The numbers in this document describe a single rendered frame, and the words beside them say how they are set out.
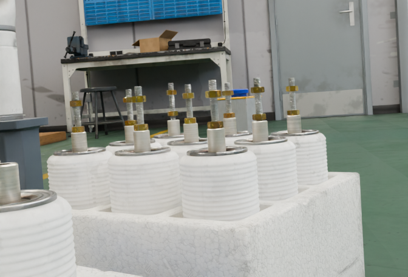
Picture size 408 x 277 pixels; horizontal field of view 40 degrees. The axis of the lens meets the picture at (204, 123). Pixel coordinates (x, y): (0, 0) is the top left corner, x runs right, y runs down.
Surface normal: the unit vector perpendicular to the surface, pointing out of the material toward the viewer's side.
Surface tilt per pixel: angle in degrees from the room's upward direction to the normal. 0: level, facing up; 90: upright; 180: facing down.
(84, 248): 90
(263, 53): 90
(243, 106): 90
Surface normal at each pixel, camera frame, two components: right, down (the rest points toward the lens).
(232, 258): -0.54, 0.08
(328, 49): -0.13, 0.06
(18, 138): 0.59, 0.05
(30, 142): 0.99, -0.06
